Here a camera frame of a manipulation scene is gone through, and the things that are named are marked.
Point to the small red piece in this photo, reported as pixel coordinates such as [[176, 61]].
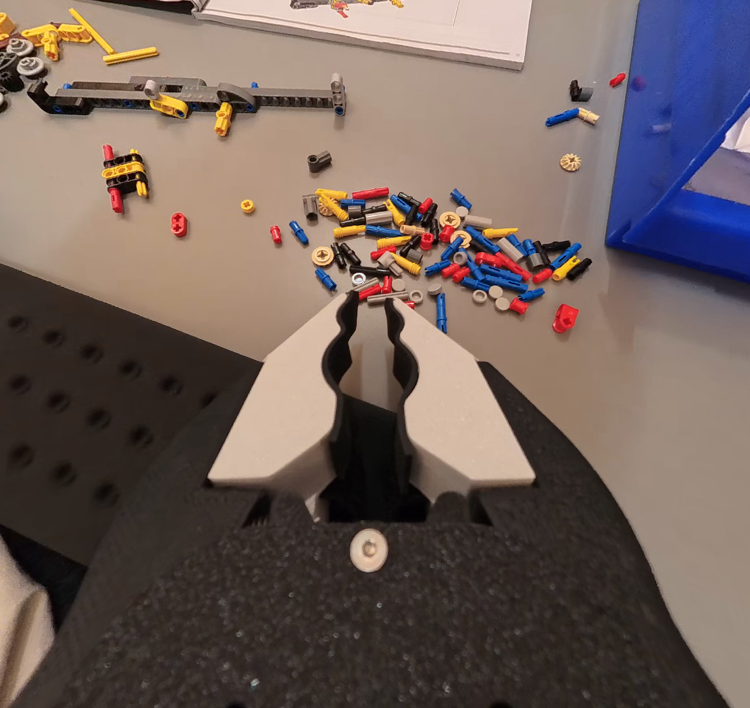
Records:
[[617, 79]]

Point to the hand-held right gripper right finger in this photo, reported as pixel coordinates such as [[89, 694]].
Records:
[[469, 421]]

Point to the heap of small mixed parts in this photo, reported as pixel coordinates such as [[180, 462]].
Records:
[[469, 251]]

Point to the long grey black beam assembly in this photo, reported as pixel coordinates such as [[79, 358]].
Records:
[[193, 96]]

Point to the dark grey connector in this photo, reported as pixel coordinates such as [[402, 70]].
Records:
[[319, 160]]

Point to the small yellow connector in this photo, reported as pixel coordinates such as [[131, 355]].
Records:
[[4, 22]]

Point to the open instruction booklet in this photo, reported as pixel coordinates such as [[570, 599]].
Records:
[[381, 22]]

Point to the red two-hole connector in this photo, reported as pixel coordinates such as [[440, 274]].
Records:
[[179, 223]]

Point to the joined yellow connector pair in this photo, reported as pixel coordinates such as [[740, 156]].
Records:
[[53, 37]]

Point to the black connector with red pin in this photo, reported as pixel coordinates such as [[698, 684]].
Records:
[[123, 161]]

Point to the pile of dark beams and wheels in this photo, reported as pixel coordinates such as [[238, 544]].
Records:
[[23, 69]]

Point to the yellow axle rod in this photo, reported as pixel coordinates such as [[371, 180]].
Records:
[[92, 31], [130, 56]]

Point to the black grey elbow connector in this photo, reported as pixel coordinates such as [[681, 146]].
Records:
[[580, 90]]

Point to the blue pin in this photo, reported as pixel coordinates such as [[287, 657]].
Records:
[[299, 232], [325, 279], [562, 117]]

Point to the small black connector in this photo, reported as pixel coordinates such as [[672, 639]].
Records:
[[126, 179]]

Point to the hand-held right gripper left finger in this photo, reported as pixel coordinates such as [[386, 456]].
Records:
[[275, 421]]

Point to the blue bin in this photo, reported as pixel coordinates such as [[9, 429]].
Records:
[[674, 134]]

